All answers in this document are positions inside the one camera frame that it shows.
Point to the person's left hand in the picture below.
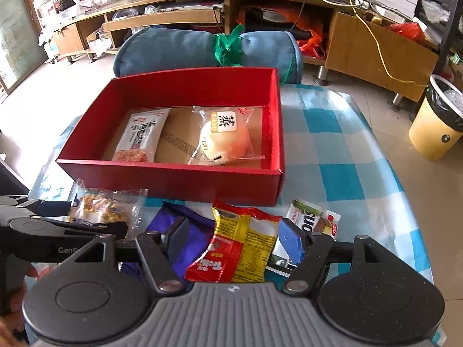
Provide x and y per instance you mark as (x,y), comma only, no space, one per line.
(14,327)

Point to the glass door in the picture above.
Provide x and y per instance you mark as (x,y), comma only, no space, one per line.
(18,43)

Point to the blue rolled bolster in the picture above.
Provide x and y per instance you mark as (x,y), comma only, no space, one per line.
(173,50)

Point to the orange plastic bag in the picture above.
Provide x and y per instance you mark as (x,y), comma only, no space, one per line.
(314,43)

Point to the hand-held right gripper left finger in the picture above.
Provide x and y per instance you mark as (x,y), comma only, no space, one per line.
(178,234)

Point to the wooden tv stand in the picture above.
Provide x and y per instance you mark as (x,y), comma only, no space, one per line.
(361,43)

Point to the green ribbon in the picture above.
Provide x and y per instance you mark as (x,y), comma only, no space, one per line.
(226,48)

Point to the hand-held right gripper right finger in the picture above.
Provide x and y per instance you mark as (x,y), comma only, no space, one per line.
(291,240)

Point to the red yellow snack packet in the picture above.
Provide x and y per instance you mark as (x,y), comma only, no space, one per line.
(246,238)

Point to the red cardboard box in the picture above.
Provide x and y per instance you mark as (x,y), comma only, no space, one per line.
(181,184)

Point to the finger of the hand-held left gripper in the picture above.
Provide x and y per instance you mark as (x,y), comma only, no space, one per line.
(50,209)
(72,228)

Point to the green white snack packet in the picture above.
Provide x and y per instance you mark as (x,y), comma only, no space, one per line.
(302,211)

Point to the clear bun packet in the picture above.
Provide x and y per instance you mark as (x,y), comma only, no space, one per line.
(224,141)

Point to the small red white packet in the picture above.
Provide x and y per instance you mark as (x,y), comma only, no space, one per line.
(331,222)

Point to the purple snack packet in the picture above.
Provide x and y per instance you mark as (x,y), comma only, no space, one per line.
(200,229)

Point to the blue checked tablecloth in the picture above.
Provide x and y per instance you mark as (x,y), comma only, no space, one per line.
(325,151)

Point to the black shelf rack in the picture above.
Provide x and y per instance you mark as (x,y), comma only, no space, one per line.
(446,43)

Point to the clear yellow snack packet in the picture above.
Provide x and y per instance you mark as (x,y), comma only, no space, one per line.
(101,206)

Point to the yellow trash bin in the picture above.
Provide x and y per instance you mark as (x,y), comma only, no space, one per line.
(430,133)

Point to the dark furniture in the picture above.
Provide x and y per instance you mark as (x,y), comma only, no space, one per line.
(11,177)

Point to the red plastic bag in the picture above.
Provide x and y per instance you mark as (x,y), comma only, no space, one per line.
(408,30)

